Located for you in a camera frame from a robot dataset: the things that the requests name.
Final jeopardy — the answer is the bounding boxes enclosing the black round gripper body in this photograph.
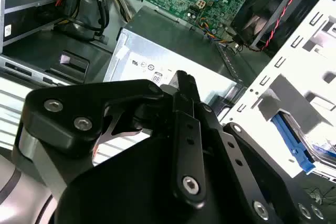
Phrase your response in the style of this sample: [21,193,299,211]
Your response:
[55,129,253,224]

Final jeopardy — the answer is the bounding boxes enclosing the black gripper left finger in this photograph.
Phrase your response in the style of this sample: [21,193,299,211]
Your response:
[15,70,208,210]

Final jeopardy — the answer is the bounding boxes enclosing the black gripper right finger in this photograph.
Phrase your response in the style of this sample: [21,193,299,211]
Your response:
[186,73,330,224]

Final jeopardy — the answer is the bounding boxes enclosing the hard disk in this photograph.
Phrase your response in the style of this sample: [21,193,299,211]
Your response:
[271,111,336,175]

